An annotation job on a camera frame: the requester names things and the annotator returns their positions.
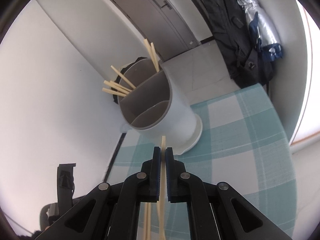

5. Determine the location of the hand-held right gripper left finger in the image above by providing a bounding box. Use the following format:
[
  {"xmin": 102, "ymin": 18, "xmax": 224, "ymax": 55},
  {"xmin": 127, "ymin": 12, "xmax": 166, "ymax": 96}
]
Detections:
[{"xmin": 34, "ymin": 146, "xmax": 162, "ymax": 240}]

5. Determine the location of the silver folded umbrella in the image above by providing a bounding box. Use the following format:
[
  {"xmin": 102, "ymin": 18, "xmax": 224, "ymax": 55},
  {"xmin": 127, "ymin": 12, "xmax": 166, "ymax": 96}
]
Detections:
[{"xmin": 235, "ymin": 0, "xmax": 284, "ymax": 62}]

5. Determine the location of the black backpack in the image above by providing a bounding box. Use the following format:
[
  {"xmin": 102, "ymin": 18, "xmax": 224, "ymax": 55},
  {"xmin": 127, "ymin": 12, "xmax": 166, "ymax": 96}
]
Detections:
[{"xmin": 200, "ymin": 0, "xmax": 273, "ymax": 87}]

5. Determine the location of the white utensil holder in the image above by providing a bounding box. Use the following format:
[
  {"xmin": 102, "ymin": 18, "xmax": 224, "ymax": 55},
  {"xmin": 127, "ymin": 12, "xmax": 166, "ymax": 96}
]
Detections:
[{"xmin": 117, "ymin": 59, "xmax": 202, "ymax": 155}]

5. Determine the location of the pile of wooden chopsticks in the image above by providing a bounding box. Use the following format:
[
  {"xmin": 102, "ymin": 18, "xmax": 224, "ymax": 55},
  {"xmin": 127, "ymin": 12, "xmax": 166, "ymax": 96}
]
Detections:
[{"xmin": 143, "ymin": 202, "xmax": 152, "ymax": 240}]

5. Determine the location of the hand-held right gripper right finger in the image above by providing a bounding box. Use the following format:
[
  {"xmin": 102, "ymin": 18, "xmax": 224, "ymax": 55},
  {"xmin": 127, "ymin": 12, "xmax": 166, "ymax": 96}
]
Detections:
[{"xmin": 165, "ymin": 147, "xmax": 293, "ymax": 240}]

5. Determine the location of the teal checked table mat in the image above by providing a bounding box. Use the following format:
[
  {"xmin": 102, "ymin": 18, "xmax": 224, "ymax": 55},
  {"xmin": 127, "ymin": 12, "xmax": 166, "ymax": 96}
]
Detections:
[{"xmin": 110, "ymin": 82, "xmax": 297, "ymax": 240}]

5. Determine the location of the black jacket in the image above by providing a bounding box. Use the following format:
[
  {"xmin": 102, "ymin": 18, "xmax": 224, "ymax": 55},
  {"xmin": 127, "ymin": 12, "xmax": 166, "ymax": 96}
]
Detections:
[{"xmin": 113, "ymin": 57, "xmax": 147, "ymax": 103}]

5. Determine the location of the wooden chopstick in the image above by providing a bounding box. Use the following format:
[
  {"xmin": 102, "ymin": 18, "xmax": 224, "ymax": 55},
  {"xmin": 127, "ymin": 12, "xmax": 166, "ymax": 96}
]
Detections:
[
  {"xmin": 143, "ymin": 39, "xmax": 159, "ymax": 72},
  {"xmin": 102, "ymin": 88, "xmax": 128, "ymax": 97},
  {"xmin": 103, "ymin": 80, "xmax": 130, "ymax": 93},
  {"xmin": 109, "ymin": 80, "xmax": 133, "ymax": 92},
  {"xmin": 150, "ymin": 43, "xmax": 161, "ymax": 72},
  {"xmin": 157, "ymin": 136, "xmax": 167, "ymax": 240},
  {"xmin": 110, "ymin": 65, "xmax": 137, "ymax": 89}
]

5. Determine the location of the grey door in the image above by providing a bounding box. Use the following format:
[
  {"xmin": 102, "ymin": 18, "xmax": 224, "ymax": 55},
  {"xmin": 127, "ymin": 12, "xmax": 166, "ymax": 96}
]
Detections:
[{"xmin": 106, "ymin": 0, "xmax": 200, "ymax": 62}]

